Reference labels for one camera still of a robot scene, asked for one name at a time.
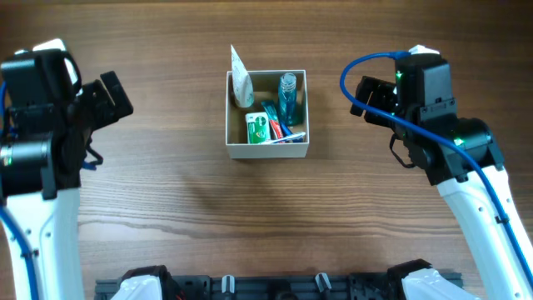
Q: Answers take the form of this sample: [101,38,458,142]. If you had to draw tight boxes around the white lotion tube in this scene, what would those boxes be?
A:
[231,45,254,108]

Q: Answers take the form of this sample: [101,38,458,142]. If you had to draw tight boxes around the blue white toothbrush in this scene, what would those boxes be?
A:
[261,132,306,145]

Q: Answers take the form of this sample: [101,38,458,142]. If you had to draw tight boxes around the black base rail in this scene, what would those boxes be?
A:
[94,272,464,300]

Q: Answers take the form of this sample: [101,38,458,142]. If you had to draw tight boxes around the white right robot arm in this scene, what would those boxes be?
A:
[351,77,532,299]

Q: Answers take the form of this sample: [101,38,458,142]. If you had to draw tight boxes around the green white soap packet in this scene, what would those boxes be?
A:
[245,112,271,144]

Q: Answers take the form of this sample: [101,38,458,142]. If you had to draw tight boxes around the Colgate toothpaste tube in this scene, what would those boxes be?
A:
[262,100,284,140]

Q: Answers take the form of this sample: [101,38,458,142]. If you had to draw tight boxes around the white cardboard box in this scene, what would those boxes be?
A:
[225,70,311,159]

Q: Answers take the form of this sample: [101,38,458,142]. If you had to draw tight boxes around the blue Listerine mouthwash bottle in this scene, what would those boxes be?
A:
[278,72,299,126]

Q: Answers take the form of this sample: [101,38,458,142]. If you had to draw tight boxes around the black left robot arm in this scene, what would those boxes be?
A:
[1,72,133,299]

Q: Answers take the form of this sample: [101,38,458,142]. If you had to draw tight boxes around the blue disposable razor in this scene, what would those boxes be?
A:
[280,122,304,143]

